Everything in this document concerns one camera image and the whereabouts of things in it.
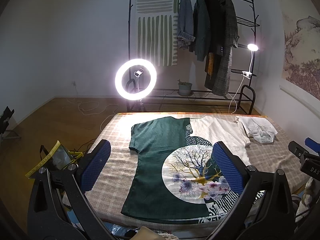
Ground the grey plaid long coat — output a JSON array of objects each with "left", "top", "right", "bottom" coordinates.
[{"left": 204, "top": 0, "right": 239, "bottom": 96}]

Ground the yellow trimmed clear bag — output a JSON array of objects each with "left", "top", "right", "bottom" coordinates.
[{"left": 25, "top": 141, "right": 84, "bottom": 179}]

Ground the black metal clothes rack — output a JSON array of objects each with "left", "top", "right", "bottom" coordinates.
[{"left": 129, "top": 0, "right": 258, "bottom": 113}]

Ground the black stand at left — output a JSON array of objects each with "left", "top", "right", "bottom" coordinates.
[{"left": 0, "top": 106, "right": 21, "bottom": 142}]

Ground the white ring light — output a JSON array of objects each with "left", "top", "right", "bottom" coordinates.
[{"left": 115, "top": 59, "right": 157, "bottom": 101}]

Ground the right gloved hand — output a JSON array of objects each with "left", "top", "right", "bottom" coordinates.
[{"left": 297, "top": 177, "right": 319, "bottom": 216}]

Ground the white clip lamp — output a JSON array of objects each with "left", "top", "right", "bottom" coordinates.
[{"left": 242, "top": 43, "right": 259, "bottom": 79}]

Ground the green white tree print shirt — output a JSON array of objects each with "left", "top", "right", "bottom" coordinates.
[{"left": 121, "top": 116, "right": 250, "bottom": 223}]

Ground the green potted plant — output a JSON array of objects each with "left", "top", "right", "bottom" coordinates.
[{"left": 178, "top": 80, "right": 192, "bottom": 96}]

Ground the white lamp cable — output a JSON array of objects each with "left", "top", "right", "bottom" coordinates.
[{"left": 227, "top": 73, "right": 247, "bottom": 116}]

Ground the blue denim jacket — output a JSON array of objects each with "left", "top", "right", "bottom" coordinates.
[{"left": 177, "top": 0, "right": 195, "bottom": 49}]

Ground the dark green jacket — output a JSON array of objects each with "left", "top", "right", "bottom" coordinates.
[{"left": 189, "top": 0, "right": 210, "bottom": 62}]

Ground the white floor cable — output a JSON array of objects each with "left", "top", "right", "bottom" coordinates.
[{"left": 67, "top": 97, "right": 118, "bottom": 132}]

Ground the landscape painting wall scroll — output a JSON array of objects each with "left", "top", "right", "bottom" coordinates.
[{"left": 281, "top": 16, "right": 319, "bottom": 99}]

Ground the black jacket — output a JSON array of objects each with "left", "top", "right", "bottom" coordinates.
[{"left": 204, "top": 0, "right": 224, "bottom": 77}]

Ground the green striped wall cloth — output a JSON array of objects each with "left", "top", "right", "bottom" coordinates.
[{"left": 136, "top": 0, "right": 179, "bottom": 67}]

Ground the beige plaid bed cover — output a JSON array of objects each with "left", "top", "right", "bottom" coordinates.
[{"left": 85, "top": 112, "right": 309, "bottom": 231}]

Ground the folded white garment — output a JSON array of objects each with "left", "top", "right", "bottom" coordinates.
[{"left": 239, "top": 116, "right": 278, "bottom": 144}]

